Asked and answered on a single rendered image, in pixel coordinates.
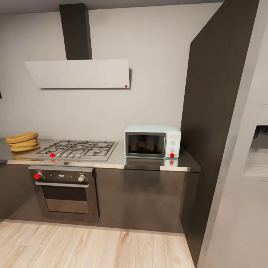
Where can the range hood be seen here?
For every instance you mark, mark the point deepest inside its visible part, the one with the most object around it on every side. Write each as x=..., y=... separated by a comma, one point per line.
x=79, y=70

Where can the burner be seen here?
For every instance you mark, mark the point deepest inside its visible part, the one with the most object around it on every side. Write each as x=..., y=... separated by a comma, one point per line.
x=76, y=150

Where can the popcorn bag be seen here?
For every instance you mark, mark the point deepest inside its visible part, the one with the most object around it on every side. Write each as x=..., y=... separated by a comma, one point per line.
x=23, y=142

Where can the fridge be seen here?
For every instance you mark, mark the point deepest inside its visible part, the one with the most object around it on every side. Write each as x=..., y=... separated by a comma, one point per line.
x=224, y=128

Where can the oven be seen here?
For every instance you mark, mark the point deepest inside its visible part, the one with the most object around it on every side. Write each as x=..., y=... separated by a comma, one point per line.
x=66, y=192

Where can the microwave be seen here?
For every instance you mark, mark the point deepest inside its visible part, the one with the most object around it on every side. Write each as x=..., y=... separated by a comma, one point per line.
x=150, y=140

